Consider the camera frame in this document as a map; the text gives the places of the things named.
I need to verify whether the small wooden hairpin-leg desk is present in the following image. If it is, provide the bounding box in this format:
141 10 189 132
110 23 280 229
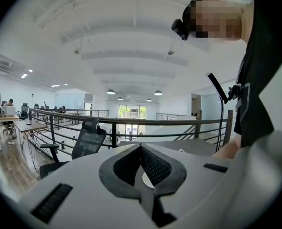
13 119 49 169

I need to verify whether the dark curved metal railing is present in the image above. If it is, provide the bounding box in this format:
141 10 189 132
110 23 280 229
29 108 234 150

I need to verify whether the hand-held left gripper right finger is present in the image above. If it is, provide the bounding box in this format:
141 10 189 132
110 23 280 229
141 144 234 221

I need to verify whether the black chest-mounted bar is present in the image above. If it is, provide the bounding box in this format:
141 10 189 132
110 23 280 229
205 72 229 104

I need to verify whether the black cable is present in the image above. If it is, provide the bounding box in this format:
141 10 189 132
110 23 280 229
215 99 225 152

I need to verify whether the person's right forearm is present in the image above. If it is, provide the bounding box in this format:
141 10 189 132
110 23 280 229
212 137 242 159

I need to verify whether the white desktop device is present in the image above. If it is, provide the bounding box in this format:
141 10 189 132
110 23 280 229
0 104 16 117

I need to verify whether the person's head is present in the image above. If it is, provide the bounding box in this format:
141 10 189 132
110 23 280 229
191 0 255 44

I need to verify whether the black mesh office chair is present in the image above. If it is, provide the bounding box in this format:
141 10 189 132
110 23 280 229
40 117 108 179

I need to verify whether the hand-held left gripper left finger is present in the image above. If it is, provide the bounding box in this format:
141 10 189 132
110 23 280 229
18 144 156 229

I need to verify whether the person's black clothing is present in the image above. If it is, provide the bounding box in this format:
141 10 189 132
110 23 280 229
233 0 282 148

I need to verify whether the glass entrance front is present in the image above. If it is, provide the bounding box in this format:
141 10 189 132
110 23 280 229
118 104 148 138

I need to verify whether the white round plate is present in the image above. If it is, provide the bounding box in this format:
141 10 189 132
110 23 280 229
142 172 156 189

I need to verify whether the dark balcony railing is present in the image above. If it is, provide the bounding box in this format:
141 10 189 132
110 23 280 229
40 108 110 119
156 112 196 121

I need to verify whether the black head-mounted camera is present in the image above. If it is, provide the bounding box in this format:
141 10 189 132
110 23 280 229
171 0 205 41

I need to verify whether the wooden top office desk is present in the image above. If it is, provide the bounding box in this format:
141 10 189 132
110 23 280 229
0 114 20 152

